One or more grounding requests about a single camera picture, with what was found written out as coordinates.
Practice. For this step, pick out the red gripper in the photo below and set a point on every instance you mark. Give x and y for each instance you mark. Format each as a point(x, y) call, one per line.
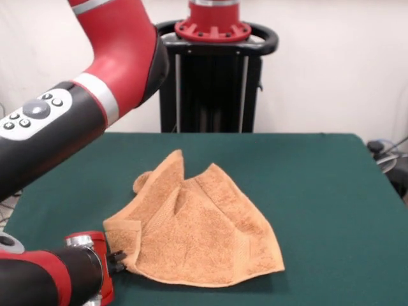
point(102, 252)

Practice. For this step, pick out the tan terry towel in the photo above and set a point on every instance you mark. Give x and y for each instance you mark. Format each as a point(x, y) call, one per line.
point(197, 229)

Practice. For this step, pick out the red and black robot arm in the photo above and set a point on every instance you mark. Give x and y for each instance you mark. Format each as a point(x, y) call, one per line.
point(111, 63)

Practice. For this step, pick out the dark green table cloth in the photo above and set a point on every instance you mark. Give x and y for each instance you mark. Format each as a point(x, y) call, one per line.
point(318, 191)

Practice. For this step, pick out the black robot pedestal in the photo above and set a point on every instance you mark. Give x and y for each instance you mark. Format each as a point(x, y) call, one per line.
point(216, 95)

